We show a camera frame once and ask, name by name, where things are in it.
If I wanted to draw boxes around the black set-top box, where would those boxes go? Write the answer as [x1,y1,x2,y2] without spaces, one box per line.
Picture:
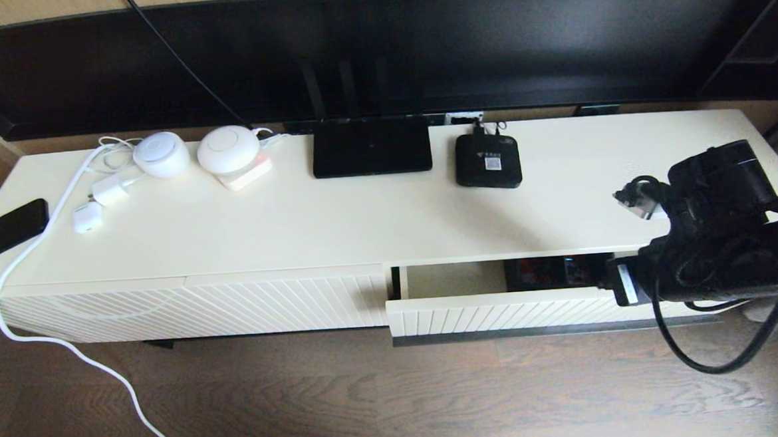
[454,130,525,193]

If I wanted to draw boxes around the dark cabinet handle bar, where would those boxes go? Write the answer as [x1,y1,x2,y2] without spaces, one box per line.
[392,314,725,347]

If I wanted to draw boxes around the cream ribbed drawer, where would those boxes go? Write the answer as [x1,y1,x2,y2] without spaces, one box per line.
[383,247,751,341]

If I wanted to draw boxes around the white charger plug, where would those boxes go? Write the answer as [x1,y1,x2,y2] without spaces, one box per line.
[90,175,139,209]

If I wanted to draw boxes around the white wall socket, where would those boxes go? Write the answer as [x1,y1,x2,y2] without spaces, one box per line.
[444,110,486,128]

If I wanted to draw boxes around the red green small packet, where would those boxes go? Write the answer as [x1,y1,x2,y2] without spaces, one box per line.
[520,259,555,287]

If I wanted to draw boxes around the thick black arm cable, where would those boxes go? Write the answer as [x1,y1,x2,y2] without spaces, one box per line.
[612,168,778,379]

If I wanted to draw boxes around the white dome device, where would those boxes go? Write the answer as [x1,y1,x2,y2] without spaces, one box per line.
[195,123,263,176]

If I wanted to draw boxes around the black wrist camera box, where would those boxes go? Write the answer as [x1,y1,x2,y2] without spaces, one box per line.
[602,259,642,309]

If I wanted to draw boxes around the black organizer box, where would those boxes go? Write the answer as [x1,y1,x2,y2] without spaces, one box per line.
[503,253,617,293]

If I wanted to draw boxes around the cream tv cabinet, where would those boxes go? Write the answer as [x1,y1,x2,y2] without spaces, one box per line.
[0,106,778,351]

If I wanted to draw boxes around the white round speaker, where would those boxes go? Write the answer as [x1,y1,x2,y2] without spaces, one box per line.
[132,130,193,181]

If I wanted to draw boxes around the black television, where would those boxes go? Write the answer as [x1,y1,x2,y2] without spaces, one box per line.
[0,0,778,144]

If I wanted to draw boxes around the thin black cable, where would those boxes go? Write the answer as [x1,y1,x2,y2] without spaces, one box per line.
[472,119,510,139]

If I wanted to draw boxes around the white pink square base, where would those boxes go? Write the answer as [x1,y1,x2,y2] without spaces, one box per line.
[215,151,275,193]

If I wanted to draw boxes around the black side shelf unit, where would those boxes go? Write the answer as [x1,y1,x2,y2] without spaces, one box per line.
[696,0,778,104]

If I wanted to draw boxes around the thin white cable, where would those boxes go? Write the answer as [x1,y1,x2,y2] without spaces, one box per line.
[82,134,148,195]

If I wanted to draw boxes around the black router with antennas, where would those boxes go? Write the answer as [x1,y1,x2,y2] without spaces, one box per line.
[299,53,435,181]

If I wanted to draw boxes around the black television foot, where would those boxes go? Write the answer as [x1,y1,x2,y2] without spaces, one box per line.
[573,103,621,118]

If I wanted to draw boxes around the black smartphone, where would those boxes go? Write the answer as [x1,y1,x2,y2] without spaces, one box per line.
[0,198,53,270]

